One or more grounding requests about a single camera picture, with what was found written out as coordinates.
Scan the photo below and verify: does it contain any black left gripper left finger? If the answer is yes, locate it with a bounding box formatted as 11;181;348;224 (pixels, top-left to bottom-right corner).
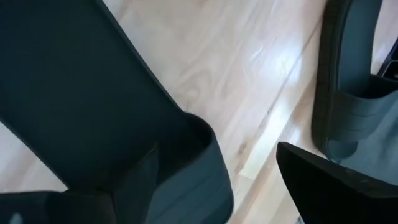
0;189;118;224

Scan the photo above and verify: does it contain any black rubber slide sandal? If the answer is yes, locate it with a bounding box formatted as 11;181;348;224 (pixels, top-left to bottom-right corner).
310;0;398;191
0;0;234;224

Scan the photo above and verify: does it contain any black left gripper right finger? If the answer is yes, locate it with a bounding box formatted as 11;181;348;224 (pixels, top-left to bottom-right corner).
275;141;398;224

